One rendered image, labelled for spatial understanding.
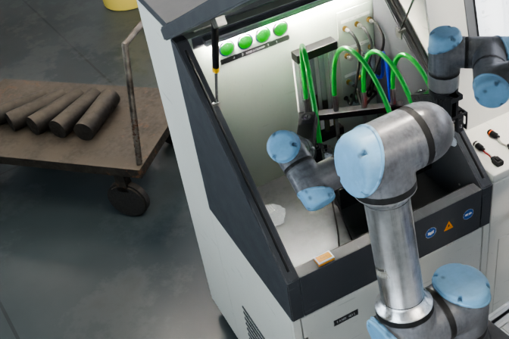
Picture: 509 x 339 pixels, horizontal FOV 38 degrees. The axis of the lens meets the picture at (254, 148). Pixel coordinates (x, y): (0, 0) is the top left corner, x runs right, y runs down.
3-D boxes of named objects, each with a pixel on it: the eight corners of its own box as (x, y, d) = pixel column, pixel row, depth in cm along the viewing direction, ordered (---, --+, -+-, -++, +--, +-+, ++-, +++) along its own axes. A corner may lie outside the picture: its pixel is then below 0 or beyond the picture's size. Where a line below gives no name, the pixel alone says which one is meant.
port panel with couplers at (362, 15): (348, 101, 247) (341, 17, 228) (342, 96, 249) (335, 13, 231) (380, 86, 251) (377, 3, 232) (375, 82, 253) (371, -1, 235)
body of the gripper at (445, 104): (443, 141, 184) (444, 101, 177) (421, 125, 191) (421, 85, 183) (467, 130, 186) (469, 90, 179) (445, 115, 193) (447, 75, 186)
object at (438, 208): (304, 316, 211) (299, 278, 201) (297, 306, 214) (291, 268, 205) (479, 228, 229) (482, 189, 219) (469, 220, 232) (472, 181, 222)
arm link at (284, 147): (276, 171, 167) (257, 140, 170) (291, 175, 178) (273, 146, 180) (304, 152, 166) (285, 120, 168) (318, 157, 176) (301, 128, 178)
